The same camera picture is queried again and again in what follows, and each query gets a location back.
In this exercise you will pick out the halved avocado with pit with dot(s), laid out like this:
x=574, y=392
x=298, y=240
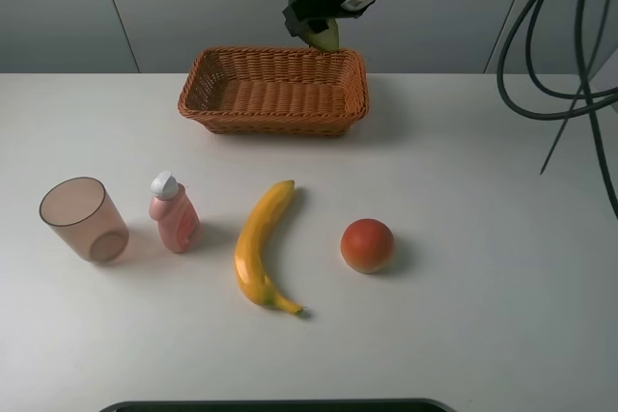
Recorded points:
x=327, y=46

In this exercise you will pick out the brown wicker basket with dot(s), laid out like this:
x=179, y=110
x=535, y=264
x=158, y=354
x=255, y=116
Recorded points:
x=275, y=90

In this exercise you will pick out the yellow banana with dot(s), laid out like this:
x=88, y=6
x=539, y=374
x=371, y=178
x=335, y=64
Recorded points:
x=253, y=280

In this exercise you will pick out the red orange peach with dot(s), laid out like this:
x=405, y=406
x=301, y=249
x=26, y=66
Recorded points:
x=367, y=245

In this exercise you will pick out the pink lotion bottle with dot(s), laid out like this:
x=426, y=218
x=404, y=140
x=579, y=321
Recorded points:
x=175, y=215

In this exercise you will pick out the translucent pink plastic cup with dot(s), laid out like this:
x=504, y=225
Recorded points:
x=81, y=212

